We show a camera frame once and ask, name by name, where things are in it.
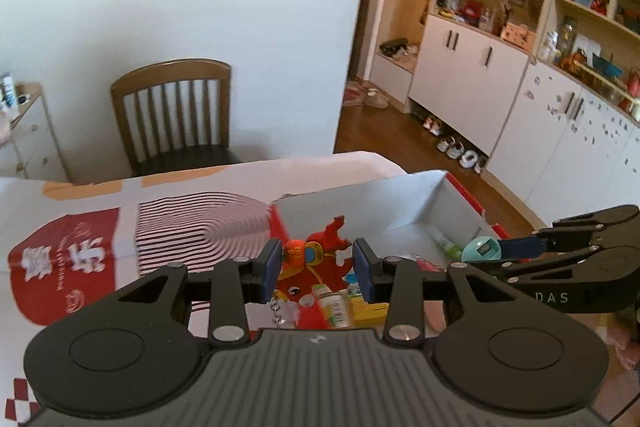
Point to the small white drawer cabinet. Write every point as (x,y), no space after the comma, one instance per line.
(30,132)

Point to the person's right hand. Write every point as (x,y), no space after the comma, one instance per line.
(625,339)

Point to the black item on bench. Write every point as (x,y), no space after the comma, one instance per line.
(392,48)

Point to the yellow rectangular block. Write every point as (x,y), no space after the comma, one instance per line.
(367,309)

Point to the small wooden slotted box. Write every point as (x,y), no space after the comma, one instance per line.
(517,38)

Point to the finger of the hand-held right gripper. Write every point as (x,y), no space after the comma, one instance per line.
(540,267)
(522,246)

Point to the patterned door rug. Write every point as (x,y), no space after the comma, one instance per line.
(352,93)

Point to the brown wooden chair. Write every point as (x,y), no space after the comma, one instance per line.
(170,74)

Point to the blue and white tube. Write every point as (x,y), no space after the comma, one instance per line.
(8,91)

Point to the teal round digital timer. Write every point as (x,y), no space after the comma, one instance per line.
(481,249)

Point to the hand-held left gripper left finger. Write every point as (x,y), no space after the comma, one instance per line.
(271,269)

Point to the large white cabinet unit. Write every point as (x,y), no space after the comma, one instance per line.
(465,72)

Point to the pair of beige slippers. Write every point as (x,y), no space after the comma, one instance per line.
(375,99)

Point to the small bottle with green label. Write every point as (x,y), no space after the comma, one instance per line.
(334,307)

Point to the red and white printed tablecloth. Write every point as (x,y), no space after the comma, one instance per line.
(80,212)

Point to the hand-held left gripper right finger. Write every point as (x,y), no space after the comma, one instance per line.
(364,269)

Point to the row of shoes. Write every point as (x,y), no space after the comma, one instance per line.
(457,149)

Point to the green and white pen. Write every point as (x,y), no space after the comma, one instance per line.
(447,243)

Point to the red and white cardboard box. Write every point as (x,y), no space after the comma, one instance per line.
(380,207)

